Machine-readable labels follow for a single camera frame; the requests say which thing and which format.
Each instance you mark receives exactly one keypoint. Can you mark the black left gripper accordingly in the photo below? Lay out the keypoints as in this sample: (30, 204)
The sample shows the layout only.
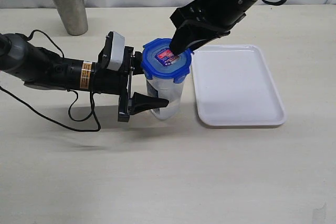
(116, 82)

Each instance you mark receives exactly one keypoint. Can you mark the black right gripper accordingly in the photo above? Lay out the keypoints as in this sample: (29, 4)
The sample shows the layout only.
(193, 29)

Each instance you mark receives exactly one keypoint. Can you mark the clear tall plastic container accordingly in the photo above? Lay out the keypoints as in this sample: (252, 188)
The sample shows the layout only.
(165, 89)

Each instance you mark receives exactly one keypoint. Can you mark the blue snap-lock lid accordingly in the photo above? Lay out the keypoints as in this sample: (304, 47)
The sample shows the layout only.
(159, 62)

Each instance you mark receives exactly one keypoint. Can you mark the stainless steel tumbler cup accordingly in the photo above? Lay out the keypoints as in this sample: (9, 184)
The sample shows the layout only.
(73, 16)

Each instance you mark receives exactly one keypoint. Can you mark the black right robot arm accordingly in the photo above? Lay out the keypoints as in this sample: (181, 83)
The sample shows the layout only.
(225, 12)

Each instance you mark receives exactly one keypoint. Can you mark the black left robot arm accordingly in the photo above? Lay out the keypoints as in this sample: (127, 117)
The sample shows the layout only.
(40, 68)

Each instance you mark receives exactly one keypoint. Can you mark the white rectangular plastic tray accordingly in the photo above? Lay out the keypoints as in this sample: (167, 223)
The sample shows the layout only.
(234, 87)

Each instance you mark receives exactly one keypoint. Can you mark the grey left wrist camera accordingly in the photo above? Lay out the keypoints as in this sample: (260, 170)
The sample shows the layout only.
(117, 51)

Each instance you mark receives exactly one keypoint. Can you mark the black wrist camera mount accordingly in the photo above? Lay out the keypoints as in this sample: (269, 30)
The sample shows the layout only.
(104, 56)

